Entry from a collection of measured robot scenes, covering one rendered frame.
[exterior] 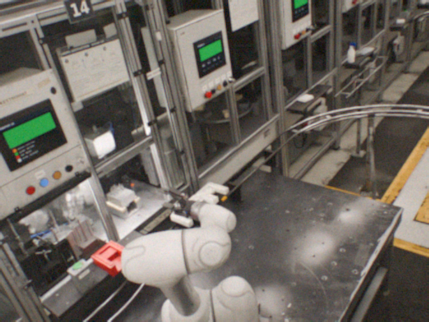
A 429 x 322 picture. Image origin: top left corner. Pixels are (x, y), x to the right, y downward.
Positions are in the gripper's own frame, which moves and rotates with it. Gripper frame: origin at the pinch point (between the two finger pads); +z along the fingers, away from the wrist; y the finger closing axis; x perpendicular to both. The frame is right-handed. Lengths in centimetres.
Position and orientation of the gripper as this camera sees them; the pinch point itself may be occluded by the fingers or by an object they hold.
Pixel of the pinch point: (165, 197)
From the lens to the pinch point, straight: 193.8
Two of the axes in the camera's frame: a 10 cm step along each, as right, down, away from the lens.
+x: -6.1, 4.8, -6.3
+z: -7.7, -2.1, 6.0
